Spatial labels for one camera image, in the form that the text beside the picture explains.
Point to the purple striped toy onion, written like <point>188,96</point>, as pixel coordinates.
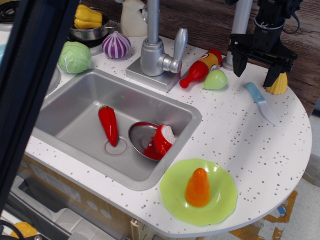
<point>116,45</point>

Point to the silver toy faucet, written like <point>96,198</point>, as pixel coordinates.
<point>155,68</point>

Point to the grey vertical pole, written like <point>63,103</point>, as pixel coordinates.
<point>239,26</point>

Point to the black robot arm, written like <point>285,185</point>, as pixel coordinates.
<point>275,11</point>

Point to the orange toy carrot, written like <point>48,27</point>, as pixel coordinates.
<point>198,191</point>

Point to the small silver metal bowl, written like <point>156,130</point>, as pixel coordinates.
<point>141,135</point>

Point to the blue handled toy knife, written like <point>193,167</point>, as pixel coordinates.
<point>259,99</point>

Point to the silver metal toy pot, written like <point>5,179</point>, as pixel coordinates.
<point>108,26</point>

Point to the burner under pot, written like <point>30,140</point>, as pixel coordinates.
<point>94,45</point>

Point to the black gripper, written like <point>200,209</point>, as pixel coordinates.
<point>263,45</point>

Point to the green toy cabbage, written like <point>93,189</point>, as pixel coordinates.
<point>74,58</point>

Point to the cream toy bottle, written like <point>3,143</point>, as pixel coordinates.
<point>132,23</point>

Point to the rear left stove burner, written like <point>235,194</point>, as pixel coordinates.
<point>8,11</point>

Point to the dark blurred foreground bar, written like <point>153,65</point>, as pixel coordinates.
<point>39,32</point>

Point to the yellow toy bell pepper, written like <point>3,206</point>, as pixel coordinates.
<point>87,18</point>

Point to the red toy apple half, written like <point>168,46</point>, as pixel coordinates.
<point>164,138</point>

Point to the light green toy pear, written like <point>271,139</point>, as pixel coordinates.
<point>215,80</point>

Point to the yellow toy corn piece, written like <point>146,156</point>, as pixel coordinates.
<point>280,85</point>

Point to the red toy ketchup bottle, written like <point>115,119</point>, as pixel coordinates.
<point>202,67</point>

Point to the light green plastic plate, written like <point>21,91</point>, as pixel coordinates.
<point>223,192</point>

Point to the toy oven door handle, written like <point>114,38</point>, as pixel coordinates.
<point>35,204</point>

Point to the yellow object with black cable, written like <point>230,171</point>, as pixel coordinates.
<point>20,230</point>

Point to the red toy chili pepper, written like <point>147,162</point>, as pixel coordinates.
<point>108,121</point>

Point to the silver toy sink basin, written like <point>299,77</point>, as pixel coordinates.
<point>68,120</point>

